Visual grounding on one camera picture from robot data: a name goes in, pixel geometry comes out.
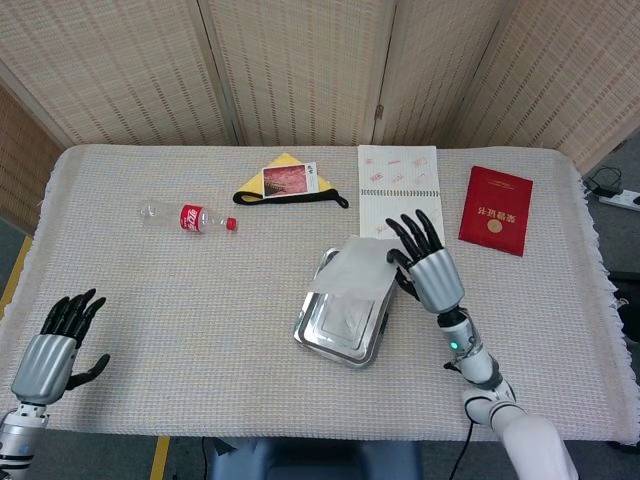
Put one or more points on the red photo postcard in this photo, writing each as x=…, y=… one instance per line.
x=290, y=180

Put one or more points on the black white shoe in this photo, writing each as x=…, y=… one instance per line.
x=627, y=280

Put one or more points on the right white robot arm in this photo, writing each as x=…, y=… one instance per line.
x=480, y=365

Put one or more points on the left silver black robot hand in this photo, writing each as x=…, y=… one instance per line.
x=42, y=367

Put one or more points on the clear red-label cola bottle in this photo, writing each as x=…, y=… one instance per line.
x=192, y=218

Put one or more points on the white woven tablecloth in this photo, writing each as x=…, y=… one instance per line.
x=200, y=300

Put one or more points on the woven folding screen panel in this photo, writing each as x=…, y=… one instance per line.
x=565, y=80
x=20, y=165
x=300, y=70
x=115, y=70
x=430, y=75

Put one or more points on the white power strip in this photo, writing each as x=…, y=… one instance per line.
x=620, y=200

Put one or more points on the metal screen hinge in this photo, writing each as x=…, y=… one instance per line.
x=379, y=111

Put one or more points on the rectangular metal tray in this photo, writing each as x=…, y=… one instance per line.
x=340, y=330

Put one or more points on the open spiral notebook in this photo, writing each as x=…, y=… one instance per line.
x=400, y=170

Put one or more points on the white paper towel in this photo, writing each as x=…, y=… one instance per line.
x=355, y=270

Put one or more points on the yellow cloth with black trim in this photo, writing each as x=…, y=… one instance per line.
x=282, y=162

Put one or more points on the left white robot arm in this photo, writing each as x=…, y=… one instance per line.
x=15, y=440

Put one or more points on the red certificate booklet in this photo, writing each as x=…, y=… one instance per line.
x=495, y=210

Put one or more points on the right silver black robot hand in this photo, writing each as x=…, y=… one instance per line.
x=435, y=280

